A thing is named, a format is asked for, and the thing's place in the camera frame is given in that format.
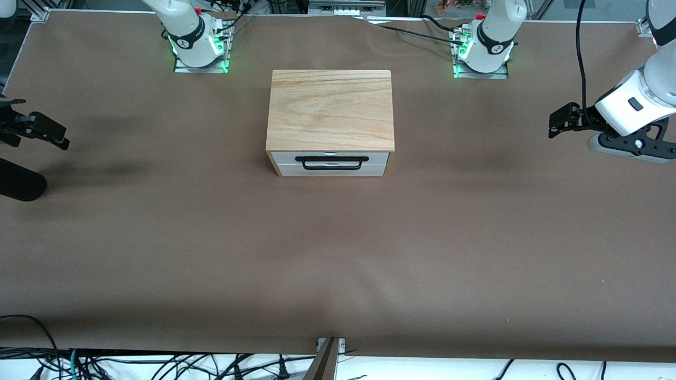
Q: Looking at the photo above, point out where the black base connector cable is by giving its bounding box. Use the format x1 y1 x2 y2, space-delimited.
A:
213 4 252 34

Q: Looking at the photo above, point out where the grey power strip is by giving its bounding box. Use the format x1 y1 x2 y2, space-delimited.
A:
308 0 387 17

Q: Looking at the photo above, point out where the looped black cable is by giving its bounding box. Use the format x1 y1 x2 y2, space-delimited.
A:
0 314 60 380

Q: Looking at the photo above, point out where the long black table cable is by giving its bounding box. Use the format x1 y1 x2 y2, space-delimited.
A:
364 17 465 47

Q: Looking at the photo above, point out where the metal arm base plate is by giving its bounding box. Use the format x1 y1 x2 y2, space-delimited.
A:
174 21 231 74
453 26 511 80

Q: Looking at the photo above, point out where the black foam cylinder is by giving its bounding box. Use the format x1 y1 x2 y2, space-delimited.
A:
0 158 48 203

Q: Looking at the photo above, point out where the wooden drawer cabinet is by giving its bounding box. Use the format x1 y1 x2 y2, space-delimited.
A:
266 70 396 177

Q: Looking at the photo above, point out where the brown support bar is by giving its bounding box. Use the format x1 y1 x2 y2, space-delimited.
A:
303 338 340 380

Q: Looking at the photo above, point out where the short black table cable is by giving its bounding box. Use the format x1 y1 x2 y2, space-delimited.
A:
421 15 457 33

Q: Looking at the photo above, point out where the brown paper table cover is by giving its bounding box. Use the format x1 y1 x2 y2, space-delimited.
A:
0 11 676 364

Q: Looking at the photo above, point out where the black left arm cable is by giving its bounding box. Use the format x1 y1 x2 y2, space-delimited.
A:
575 0 589 114

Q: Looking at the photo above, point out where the white drawer with black handle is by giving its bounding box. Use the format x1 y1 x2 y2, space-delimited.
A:
270 152 391 171

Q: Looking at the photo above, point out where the small metal bracket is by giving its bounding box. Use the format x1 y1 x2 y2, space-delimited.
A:
316 338 347 355

